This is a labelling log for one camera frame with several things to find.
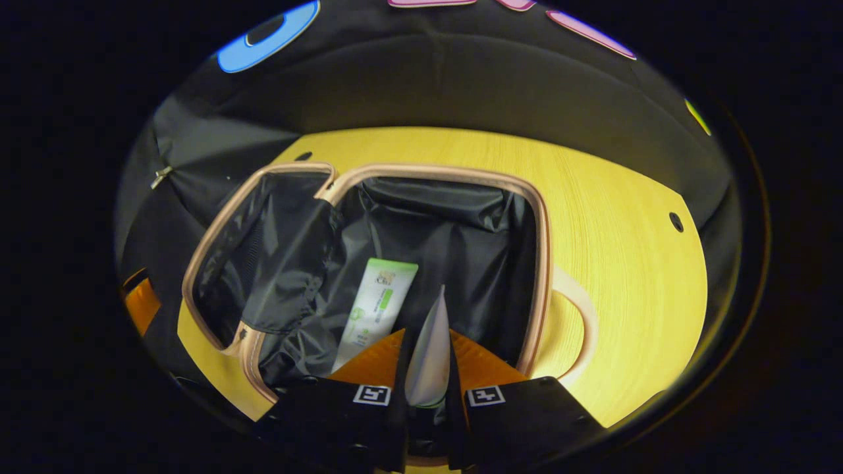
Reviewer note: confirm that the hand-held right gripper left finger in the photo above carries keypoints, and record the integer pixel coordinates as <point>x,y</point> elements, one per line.
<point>329,415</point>

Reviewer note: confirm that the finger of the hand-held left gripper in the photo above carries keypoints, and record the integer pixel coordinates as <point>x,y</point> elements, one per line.
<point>141,306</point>

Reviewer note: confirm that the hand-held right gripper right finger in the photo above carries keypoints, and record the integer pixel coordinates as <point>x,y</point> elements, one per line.
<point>520,415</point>

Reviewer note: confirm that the plain white cream tube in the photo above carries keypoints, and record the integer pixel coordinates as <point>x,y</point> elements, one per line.
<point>428,355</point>

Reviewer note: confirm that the white green-label cream tube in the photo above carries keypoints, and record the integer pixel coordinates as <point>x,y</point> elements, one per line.
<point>379,303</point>

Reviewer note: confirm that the cream pink suitcase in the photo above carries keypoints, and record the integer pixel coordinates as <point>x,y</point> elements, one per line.
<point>461,243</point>

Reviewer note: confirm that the silver cloth clip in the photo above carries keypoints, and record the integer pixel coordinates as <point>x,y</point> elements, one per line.
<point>161,176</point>

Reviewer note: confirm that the black backdrop cloth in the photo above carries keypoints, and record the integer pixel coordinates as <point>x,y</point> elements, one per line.
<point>461,79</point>

